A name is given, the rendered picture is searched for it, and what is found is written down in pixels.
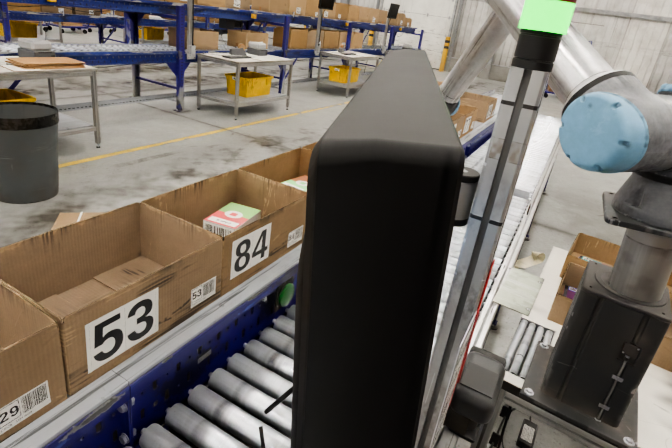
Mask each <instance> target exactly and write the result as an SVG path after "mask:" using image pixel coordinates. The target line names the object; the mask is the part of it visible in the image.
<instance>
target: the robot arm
mask: <svg viewBox="0 0 672 448"><path fill-rule="evenodd" d="M485 2H486V3H487V4H489V5H490V6H491V8H492V9H493V10H492V12H491V13H490V15H489V16H488V17H487V19H486V20H485V22H484V23H483V25H482V26H481V28H480V29H479V31H478V32H477V34H476V35H475V36H474V38H473V39H472V41H471V42H470V44H469V45H468V47H467V48H466V50H465V51H464V52H463V54H462V55H461V57H460V58H459V60H458V61H457V63H456V64H455V66H454V67H453V68H452V70H451V71H450V73H449V74H448V76H447V77H446V79H445V80H444V82H443V83H442V85H440V86H439V87H440V90H441V92H442V95H443V97H444V100H445V102H446V105H447V108H448V110H449V113H450V115H451V116H452V115H454V114H455V113H456V112H457V111H458V109H459V107H460V97H461V96H462V95H463V94H464V92H465V91H466V90H467V88H468V87H469V86H470V84H471V83H472V82H473V81H474V79H475V78H476V77H477V75H478V74H479V73H480V71H481V70H482V69H483V68H484V66H485V65H486V64H487V62H488V61H489V60H490V58H491V57H492V56H493V55H494V53H495V52H496V51H497V49H498V48H499V47H500V45H501V44H502V43H503V42H504V40H505V39H506V38H507V36H508V35H509V34H510V33H511V35H512V36H513V38H514V39H515V40H516V42H517V41H518V37H519V34H520V33H521V32H520V30H521V28H518V26H519V22H520V18H521V15H522V11H523V7H524V4H525V0H485ZM553 64H554V65H553V69H552V72H551V73H550V76H549V79H548V83H547V84H548V85H549V86H550V88H551V89H552V90H553V92H554V93H555V94H556V96H557V97H558V99H559V100H560V101H561V103H562V104H563V105H564V106H563V108H562V111H561V121H562V126H560V127H559V140H560V144H561V147H562V150H563V152H564V153H565V155H566V157H568V158H569V159H570V161H571V162H572V163H573V164H574V165H576V166H577V167H579V168H581V169H584V170H587V171H592V172H599V173H607V174H613V173H622V172H632V174H631V175H630V176H629V178H628V179H627V180H626V181H625V182H624V184H623V185H622V186H621V187H620V188H619V190H618V191H617V192H616V193H615V195H614V198H613V201H612V206H613V208H614V209H615V210H617V211H618V212H620V213H621V214H623V215H625V216H627V217H629V218H632V219H634V220H637V221H639V222H642V223H645V224H648V225H652V226H655V227H659V228H663V229H668V230H672V84H667V83H665V84H662V85H661V86H660V89H659V90H658V91H657V94H653V93H651V92H650V91H649V90H648V89H647V88H646V87H645V86H644V85H643V84H642V83H641V82H640V80H639V79H638V78H637V77H636V76H635V75H634V74H633V73H632V72H630V71H628V70H613V69H612V68H611V66H610V65H609V64H608V63H607V62H606V61H605V60H604V59H603V57H602V56H601V55H600V54H599V53H598V52H597V51H596V50H595V48H594V47H593V46H592V45H591V44H590V43H589V42H588V41H587V39H586V38H585V37H584V36H583V35H582V34H581V33H580V32H579V30H578V29H577V28H576V27H575V26H574V25H573V24H572V23H571V21H570V24H569V28H568V31H567V34H563V36H562V38H561V43H560V46H559V49H558V52H557V56H556V59H555V62H553Z"/></svg>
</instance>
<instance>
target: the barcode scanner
mask: <svg viewBox="0 0 672 448"><path fill-rule="evenodd" d="M506 364H507V362H506V359H505V358H503V357H501V356H498V355H496V354H494V353H491V352H489V351H487V350H484V349H482V348H480V347H477V346H472V347H471V349H470V351H469V353H468V354H467V357H466V361H465V365H464V368H463V372H462V375H461V378H460V380H459V383H457V384H456V387H455V390H454V393H453V397H452V400H451V403H450V407H451V408H452V410H454V411H455V412H456V413H458V414H460V415H462V416H464V417H466V418H468V419H470V421H469V424H468V427H467V430H466V433H465V436H463V435H462V434H460V433H458V432H456V431H454V430H452V429H450V428H448V430H449V431H451V432H453V433H454V434H456V435H457V436H459V437H461V438H463V439H465V440H467V441H468V442H470V443H475V442H476V439H477V436H478V433H479V430H480V427H481V424H487V423H488V422H489V421H490V420H491V418H492V416H493V413H494V411H495V408H496V404H497V401H498V397H499V394H500V391H501V387H502V384H503V381H504V377H505V367H506Z"/></svg>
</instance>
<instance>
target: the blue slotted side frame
mask: <svg viewBox="0 0 672 448"><path fill-rule="evenodd" d="M494 125H495V122H494V123H492V124H491V125H490V126H488V127H487V128H486V129H484V130H483V131H481V132H480V133H479V134H477V135H476V136H474V137H473V138H472V139H470V140H469V141H467V142H466V143H465V144H463V145H462V146H463V149H464V152H465V150H466V146H468V145H469V144H470V143H471V146H470V150H469V154H468V157H469V155H471V153H473V152H475V150H477V148H479V147H481V145H482V144H484V143H485V142H486V141H487V140H489V139H490V138H491V136H492V132H493V129H494ZM480 136H481V137H480ZM298 265H299V263H298V264H297V265H295V266H294V267H293V268H291V269H290V270H289V271H287V272H286V273H284V274H283V275H282V276H280V277H279V278H277V279H276V280H275V281H273V282H272V283H270V284H269V285H268V286H266V287H265V288H264V289H262V290H261V291H259V292H258V293H257V294H255V295H254V296H252V297H251V298H250V299H248V300H247V301H246V302H244V303H243V304H241V305H240V306H239V307H237V308H236V309H234V310H233V311H232V312H230V313H229V314H227V315H226V316H225V317H223V318H222V319H221V320H219V321H218V322H216V323H215V324H214V325H212V326H211V327H209V328H208V329H207V330H205V331H204V332H202V333H201V334H200V335H198V336H197V337H196V338H194V339H193V340H191V341H190V342H189V343H187V344H186V345H184V346H183V347H182V348H180V349H179V350H178V351H176V352H175V353H173V354H172V355H171V356H169V357H168V358H166V359H165V360H164V361H162V362H161V363H159V364H158V365H157V366H155V367H154V368H153V369H151V370H150V371H148V372H147V373H146V374H144V375H143V376H141V377H140V378H139V379H137V380H136V381H135V382H133V383H132V384H130V385H129V386H128V387H126V388H125V389H123V390H122V391H121V392H119V393H118V394H116V395H115V396H114V397H112V398H111V399H110V400H108V401H107V402H105V403H104V404H103V405H101V406H100V407H98V408H97V409H96V410H94V411H93V412H91V413H90V414H89V415H87V416H86V417H85V418H83V419H82V420H80V421H79V422H78V423H76V424H75V425H73V426H72V427H71V428H69V429H68V430H67V431H65V432H64V433H62V434H61V435H60V436H58V437H57V438H55V439H54V440H53V441H51V442H50V443H48V444H47V445H46V446H44V447H43V448H66V447H67V448H100V447H101V448H122V444H121V442H120V441H119V436H121V424H120V412H119V411H118V408H119V407H121V406H122V405H123V404H125V403H126V402H127V401H129V400H130V398H133V397H134V398H135V402H134V405H133V406H132V417H133V428H135V429H136V430H137V432H136V435H135V436H134V448H141V447H140V445H139V439H140V437H141V435H142V434H141V430H142V429H143V428H147V427H148V426H149V425H151V424H153V423H157V424H159V425H160V426H162V427H163V428H165V429H166V430H168V431H169V430H170V429H171V428H170V427H168V426H167V425H166V424H165V416H166V414H167V413H166V411H165V410H166V409H167V408H168V407H170V408H171V407H172V406H173V405H174V404H176V403H182V404H183V405H185V406H187V407H188V408H190V409H191V410H192V409H193V408H192V407H191V406H189V404H188V397H189V393H188V391H189V389H194V388H195V387H196V386H197V385H200V384H201V385H204V386H205V387H207V388H209V389H210V390H212V391H214V390H213V389H211V388H210V387H209V386H208V381H209V378H210V377H209V376H208V374H209V373H210V372H212V373H213V372H214V371H215V370H216V369H217V368H222V369H224V370H226V371H227V372H228V370H227V364H228V362H227V361H226V360H227V358H228V357H232V356H233V355H234V354H235V353H240V354H242V355H243V356H244V349H245V348H244V347H243V345H244V343H248V342H249V341H250V340H252V339H255V340H257V341H259V337H260V335H259V334H258V332H259V331H260V330H261V331H263V330H264V329H265V328H266V327H271V328H273V326H274V323H273V322H272V321H273V319H277V318H278V317H279V316H280V315H283V316H285V317H286V315H287V312H285V310H286V308H288V309H289V308H290V307H291V306H292V305H296V294H295V293H294V296H293V298H292V300H291V302H290V303H289V304H288V305H287V306H285V307H281V308H280V309H279V310H278V311H277V312H274V308H275V298H276V289H277V287H279V286H280V285H281V284H283V283H284V282H285V281H287V280H288V279H289V278H291V277H292V276H294V282H293V285H294V286H295V292H296V285H297V273H298ZM266 297H267V302H266V303H265V301H262V300H263V299H264V298H266ZM259 303H260V304H259ZM272 306H273V309H272V313H271V307H272ZM252 307H253V312H252V314H251V308H252ZM258 317H259V323H258V325H257V318H258ZM236 319H237V324H236V326H235V320H236ZM243 329H244V335H243V337H242V330H243ZM219 332H220V337H219V339H218V340H217V334H218V333H219ZM209 341H210V342H209ZM227 341H228V347H227V350H226V351H225V347H226V342H227ZM200 346H201V351H200V353H199V354H198V348H199V347H200ZM217 353H218V354H217ZM189 356H190V357H189ZM209 356H210V363H209V364H208V365H207V359H208V357H209ZM179 362H180V367H179V370H178V371H177V364H178V363H179ZM198 368H199V369H198ZM188 372H190V379H189V381H187V374H188ZM166 374H167V375H166ZM155 380H156V387H155V388H154V389H153V382H154V381H155ZM178 384H179V385H178ZM177 385H178V386H177ZM167 389H168V398H167V399H165V392H166V390H167ZM141 393H142V394H141ZM155 402H156V403H155ZM143 408H144V417H143V418H142V419H141V410H142V409H143ZM114 413H115V414H114ZM113 414H114V415H113ZM112 415H113V416H112ZM99 422H100V425H101V428H100V430H99V431H98V432H96V425H97V424H98V423H99ZM115 430H117V439H116V440H115V441H113V432H114V431H115ZM82 437H83V438H82ZM81 438H82V439H81Z"/></svg>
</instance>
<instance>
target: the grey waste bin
mask: <svg viewBox="0 0 672 448"><path fill-rule="evenodd" d="M58 123H59V112H58V109H57V108H56V107H54V106H52V105H48V104H43V103H36V102H22V101H7V102H0V201H1V202H4V203H10V204H30V203H37V202H42V201H45V200H48V199H51V198H53V197H54V196H56V195H57V194H58V192H59V154H58Z"/></svg>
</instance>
